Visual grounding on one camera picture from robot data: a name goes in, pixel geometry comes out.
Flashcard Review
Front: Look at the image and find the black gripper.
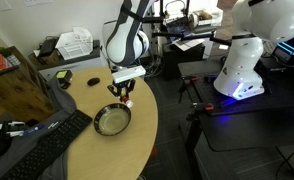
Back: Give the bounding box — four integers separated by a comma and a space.
107, 79, 136, 97

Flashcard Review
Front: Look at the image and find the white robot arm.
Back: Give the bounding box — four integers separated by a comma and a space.
105, 0, 157, 97

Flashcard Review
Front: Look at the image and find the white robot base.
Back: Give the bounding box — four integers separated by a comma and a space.
213, 0, 294, 100

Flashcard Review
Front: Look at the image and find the black computer mouse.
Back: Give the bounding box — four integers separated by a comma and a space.
87, 77, 100, 86

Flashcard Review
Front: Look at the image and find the grey cloth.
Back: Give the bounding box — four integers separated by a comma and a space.
0, 78, 77, 180

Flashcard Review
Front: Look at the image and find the black device with yellow label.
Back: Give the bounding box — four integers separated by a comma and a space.
55, 70, 73, 89

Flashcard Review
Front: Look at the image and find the white plastic tray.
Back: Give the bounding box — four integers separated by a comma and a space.
55, 27, 93, 60

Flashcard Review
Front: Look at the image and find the round wooden table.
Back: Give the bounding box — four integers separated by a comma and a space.
55, 67, 159, 180

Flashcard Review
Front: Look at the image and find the blue white marker pen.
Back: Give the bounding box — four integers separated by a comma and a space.
21, 122, 59, 136

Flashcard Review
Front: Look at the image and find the wooden cabinet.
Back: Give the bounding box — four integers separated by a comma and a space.
0, 46, 57, 122

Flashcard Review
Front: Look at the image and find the black computer keyboard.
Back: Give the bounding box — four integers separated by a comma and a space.
0, 110, 92, 180

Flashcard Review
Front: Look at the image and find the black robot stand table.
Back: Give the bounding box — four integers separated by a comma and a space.
178, 61, 294, 169

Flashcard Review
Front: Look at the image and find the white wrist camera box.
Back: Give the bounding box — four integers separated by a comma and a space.
111, 66, 146, 83

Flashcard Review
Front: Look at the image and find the orange handled clamp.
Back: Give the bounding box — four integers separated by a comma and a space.
186, 102, 214, 121

